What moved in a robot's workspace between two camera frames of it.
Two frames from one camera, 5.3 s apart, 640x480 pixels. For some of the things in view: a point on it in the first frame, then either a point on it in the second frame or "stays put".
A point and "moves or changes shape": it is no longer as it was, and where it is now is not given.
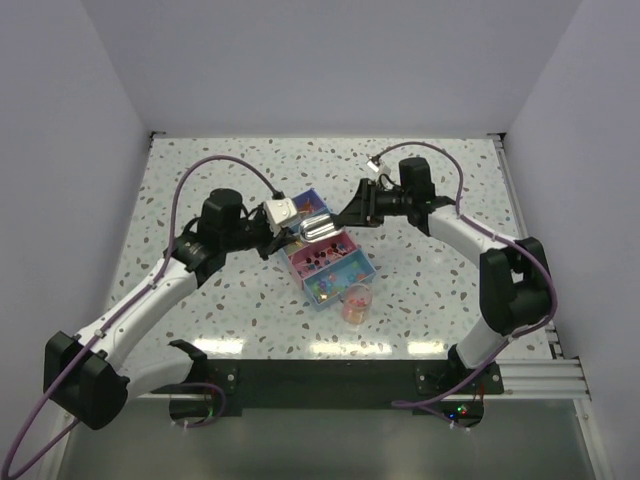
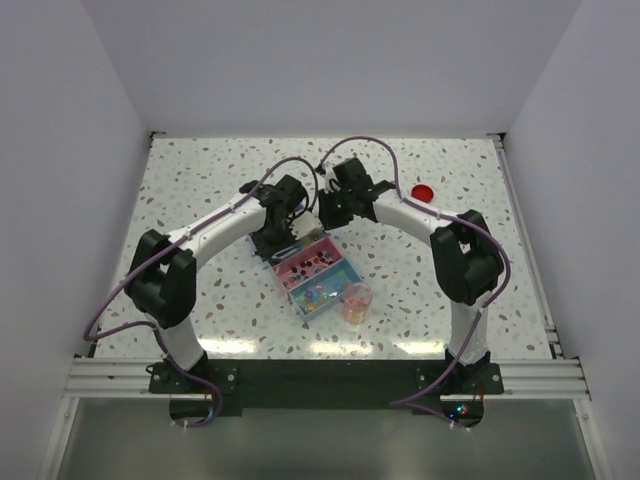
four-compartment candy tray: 325,268 moves or changes shape
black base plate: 338,387 stays put
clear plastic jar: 356,303 stays put
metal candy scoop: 319,227 moves or changes shape
